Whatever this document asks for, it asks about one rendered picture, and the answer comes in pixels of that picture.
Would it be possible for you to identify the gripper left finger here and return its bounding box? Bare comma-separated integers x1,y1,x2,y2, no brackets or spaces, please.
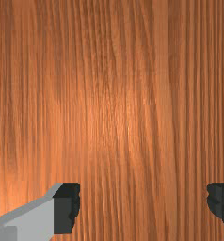
0,182,81,241

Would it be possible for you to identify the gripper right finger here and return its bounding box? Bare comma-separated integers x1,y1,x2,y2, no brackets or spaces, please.
206,182,224,233

